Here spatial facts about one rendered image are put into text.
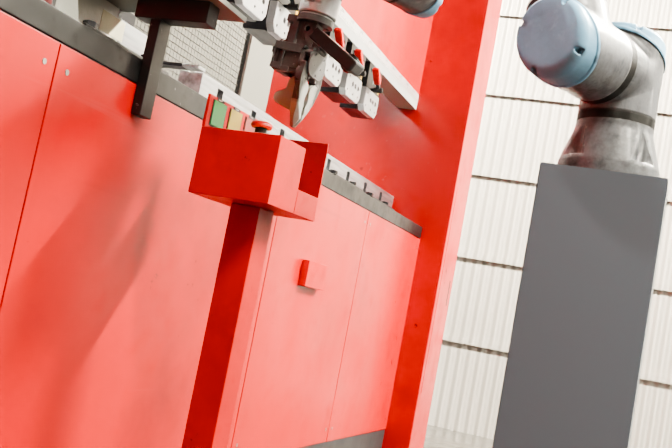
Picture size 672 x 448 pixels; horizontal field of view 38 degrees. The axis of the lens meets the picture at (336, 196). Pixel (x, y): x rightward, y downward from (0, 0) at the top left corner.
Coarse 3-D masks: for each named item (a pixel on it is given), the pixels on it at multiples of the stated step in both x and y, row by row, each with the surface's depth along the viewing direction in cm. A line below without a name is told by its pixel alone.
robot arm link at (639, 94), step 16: (624, 32) 145; (640, 32) 144; (640, 48) 143; (656, 48) 145; (640, 64) 142; (656, 64) 145; (624, 80) 140; (640, 80) 143; (656, 80) 145; (608, 96) 142; (624, 96) 143; (640, 96) 143; (656, 96) 145; (640, 112) 143; (656, 112) 146
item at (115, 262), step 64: (0, 64) 137; (64, 64) 151; (0, 128) 139; (64, 128) 153; (128, 128) 171; (192, 128) 192; (0, 192) 141; (64, 192) 156; (128, 192) 174; (320, 192) 265; (0, 256) 143; (64, 256) 158; (128, 256) 177; (192, 256) 200; (320, 256) 272; (384, 256) 332; (0, 320) 145; (64, 320) 161; (128, 320) 180; (192, 320) 204; (256, 320) 236; (320, 320) 280; (384, 320) 343; (0, 384) 148; (64, 384) 164; (128, 384) 183; (192, 384) 208; (256, 384) 242; (320, 384) 288; (384, 384) 355
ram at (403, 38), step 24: (360, 0) 305; (336, 24) 289; (360, 24) 309; (384, 24) 331; (408, 24) 357; (360, 48) 312; (384, 48) 335; (408, 48) 362; (384, 72) 339; (408, 72) 366; (408, 96) 371
